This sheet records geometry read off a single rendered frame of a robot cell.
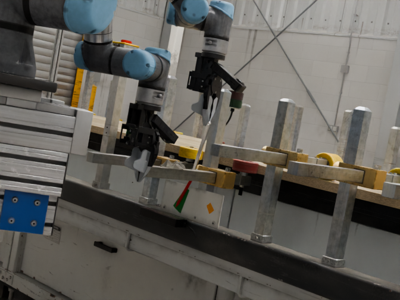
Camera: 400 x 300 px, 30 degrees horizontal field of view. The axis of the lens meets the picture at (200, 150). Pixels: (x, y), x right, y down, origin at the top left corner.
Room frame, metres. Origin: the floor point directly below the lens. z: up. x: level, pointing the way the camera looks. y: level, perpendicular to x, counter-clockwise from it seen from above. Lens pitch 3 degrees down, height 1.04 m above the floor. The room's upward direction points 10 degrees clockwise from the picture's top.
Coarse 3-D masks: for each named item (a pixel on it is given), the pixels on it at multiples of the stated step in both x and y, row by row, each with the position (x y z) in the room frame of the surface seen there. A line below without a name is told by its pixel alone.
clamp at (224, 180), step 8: (200, 168) 2.28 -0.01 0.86; (208, 168) 2.26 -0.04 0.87; (216, 168) 2.27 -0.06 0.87; (216, 176) 2.23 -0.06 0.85; (224, 176) 2.21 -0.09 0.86; (232, 176) 2.23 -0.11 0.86; (208, 184) 2.25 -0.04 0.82; (216, 184) 2.23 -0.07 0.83; (224, 184) 2.21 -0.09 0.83; (232, 184) 2.24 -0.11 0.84
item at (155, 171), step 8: (152, 168) 2.05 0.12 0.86; (160, 168) 2.07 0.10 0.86; (168, 168) 2.09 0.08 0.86; (176, 168) 2.13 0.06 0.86; (152, 176) 2.05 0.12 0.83; (160, 176) 2.07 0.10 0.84; (168, 176) 2.09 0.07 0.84; (176, 176) 2.12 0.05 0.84; (184, 176) 2.14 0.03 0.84; (192, 176) 2.16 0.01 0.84; (200, 176) 2.18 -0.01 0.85; (208, 176) 2.21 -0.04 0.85; (240, 176) 2.31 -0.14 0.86; (248, 176) 2.34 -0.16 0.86; (240, 184) 2.31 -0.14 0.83; (248, 184) 2.34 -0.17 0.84
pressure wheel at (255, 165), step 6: (234, 162) 2.33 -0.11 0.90; (240, 162) 2.31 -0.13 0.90; (246, 162) 2.30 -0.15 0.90; (252, 162) 2.31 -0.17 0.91; (234, 168) 2.32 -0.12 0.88; (240, 168) 2.31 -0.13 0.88; (246, 168) 2.30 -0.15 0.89; (252, 168) 2.31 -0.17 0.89; (246, 174) 2.33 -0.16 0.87; (240, 192) 2.34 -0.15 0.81
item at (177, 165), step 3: (165, 162) 2.12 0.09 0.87; (168, 162) 2.12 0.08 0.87; (171, 162) 2.12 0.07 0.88; (174, 162) 2.13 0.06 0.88; (177, 162) 2.13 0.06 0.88; (180, 162) 2.13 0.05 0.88; (162, 165) 2.11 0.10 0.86; (165, 165) 2.11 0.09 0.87; (168, 165) 2.11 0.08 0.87; (171, 165) 2.09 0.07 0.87; (174, 165) 2.09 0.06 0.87; (177, 165) 2.10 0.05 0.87; (180, 165) 2.13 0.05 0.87; (183, 165) 2.14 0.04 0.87; (174, 168) 2.09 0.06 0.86; (177, 168) 2.09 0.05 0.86; (183, 168) 2.13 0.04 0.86
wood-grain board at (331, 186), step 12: (96, 120) 3.53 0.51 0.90; (96, 132) 2.95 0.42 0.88; (120, 132) 2.85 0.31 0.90; (168, 144) 2.66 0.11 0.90; (180, 144) 2.75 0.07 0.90; (192, 144) 2.92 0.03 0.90; (264, 168) 2.34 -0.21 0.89; (288, 180) 2.27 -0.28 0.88; (300, 180) 2.24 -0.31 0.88; (312, 180) 2.21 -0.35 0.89; (324, 180) 2.18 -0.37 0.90; (336, 192) 2.14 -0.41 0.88; (360, 192) 2.09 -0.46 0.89; (372, 192) 2.06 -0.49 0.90; (384, 204) 2.03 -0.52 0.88; (396, 204) 2.01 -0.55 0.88
